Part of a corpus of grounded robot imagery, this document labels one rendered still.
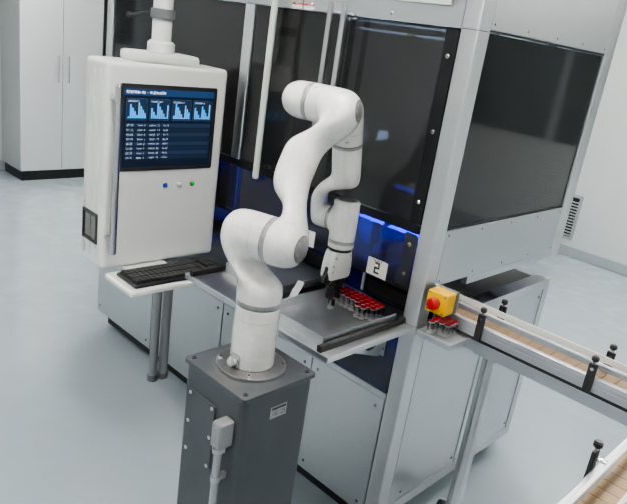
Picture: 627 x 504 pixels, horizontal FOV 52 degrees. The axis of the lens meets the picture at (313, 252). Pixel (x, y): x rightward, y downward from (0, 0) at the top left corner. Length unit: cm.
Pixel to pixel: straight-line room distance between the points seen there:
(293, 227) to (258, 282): 18
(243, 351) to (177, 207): 100
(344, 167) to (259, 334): 57
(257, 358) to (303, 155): 54
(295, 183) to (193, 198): 103
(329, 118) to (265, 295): 47
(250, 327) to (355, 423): 86
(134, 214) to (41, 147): 437
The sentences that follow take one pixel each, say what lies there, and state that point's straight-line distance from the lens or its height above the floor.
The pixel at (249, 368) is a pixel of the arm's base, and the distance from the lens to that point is 171.
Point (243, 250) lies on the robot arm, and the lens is 161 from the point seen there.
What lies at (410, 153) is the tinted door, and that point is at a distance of 205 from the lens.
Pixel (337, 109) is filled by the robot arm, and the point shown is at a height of 156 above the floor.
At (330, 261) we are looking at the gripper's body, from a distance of 203.
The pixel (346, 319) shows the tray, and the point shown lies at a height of 88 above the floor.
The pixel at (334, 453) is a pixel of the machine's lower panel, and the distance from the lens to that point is 254.
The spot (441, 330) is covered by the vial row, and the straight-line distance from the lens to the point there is 209.
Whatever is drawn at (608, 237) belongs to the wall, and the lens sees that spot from 670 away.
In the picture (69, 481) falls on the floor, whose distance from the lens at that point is 275.
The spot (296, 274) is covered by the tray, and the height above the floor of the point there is 88.
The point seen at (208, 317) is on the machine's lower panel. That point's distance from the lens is 293.
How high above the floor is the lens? 173
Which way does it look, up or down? 19 degrees down
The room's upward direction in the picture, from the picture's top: 8 degrees clockwise
